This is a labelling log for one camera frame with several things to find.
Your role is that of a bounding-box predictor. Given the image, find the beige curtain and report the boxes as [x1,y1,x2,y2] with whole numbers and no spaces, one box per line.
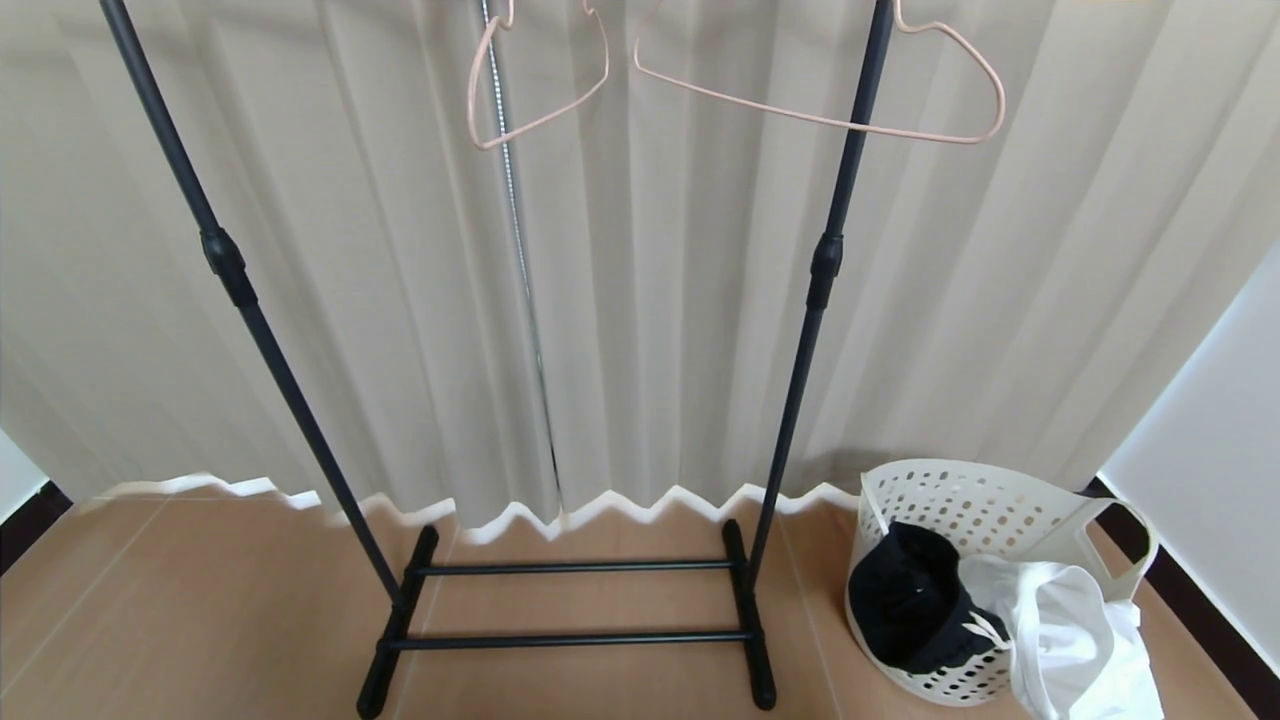
[0,0,1280,533]

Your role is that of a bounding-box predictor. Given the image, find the black shorts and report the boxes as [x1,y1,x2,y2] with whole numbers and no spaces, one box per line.
[847,520,1012,677]

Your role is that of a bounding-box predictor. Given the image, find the white laundry basket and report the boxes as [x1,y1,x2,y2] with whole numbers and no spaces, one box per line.
[844,457,1162,710]

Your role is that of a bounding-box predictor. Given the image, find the white garment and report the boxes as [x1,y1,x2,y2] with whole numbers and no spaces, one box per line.
[957,554,1167,720]

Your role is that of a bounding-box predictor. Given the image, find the black clothes rack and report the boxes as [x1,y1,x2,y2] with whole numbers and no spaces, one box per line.
[98,0,898,720]

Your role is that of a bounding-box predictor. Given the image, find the pink clothes hanger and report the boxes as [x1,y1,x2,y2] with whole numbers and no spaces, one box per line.
[466,0,612,152]
[632,0,1008,147]

